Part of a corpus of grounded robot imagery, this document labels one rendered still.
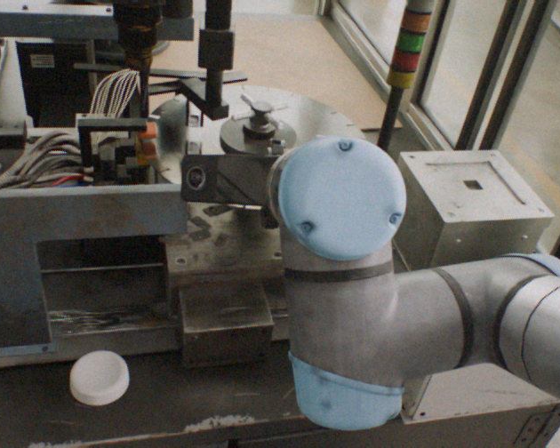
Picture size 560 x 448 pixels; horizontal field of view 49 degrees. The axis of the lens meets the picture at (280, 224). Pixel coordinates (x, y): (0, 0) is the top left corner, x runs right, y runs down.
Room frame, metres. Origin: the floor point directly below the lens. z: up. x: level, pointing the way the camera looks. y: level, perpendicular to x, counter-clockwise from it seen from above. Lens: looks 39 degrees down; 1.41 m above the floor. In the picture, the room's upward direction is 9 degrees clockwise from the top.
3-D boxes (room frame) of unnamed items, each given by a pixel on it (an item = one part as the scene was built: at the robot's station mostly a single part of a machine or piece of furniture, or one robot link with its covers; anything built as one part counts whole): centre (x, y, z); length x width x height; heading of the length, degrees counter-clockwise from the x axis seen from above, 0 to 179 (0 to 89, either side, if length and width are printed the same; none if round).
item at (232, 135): (0.76, 0.05, 0.96); 0.11 x 0.11 x 0.03
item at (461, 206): (0.81, -0.29, 0.82); 0.18 x 0.18 x 0.15; 18
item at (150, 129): (0.70, 0.24, 0.95); 0.10 x 0.03 x 0.07; 108
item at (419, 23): (0.98, -0.16, 1.08); 0.05 x 0.04 x 0.03; 18
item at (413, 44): (0.98, -0.16, 1.05); 0.05 x 0.04 x 0.03; 18
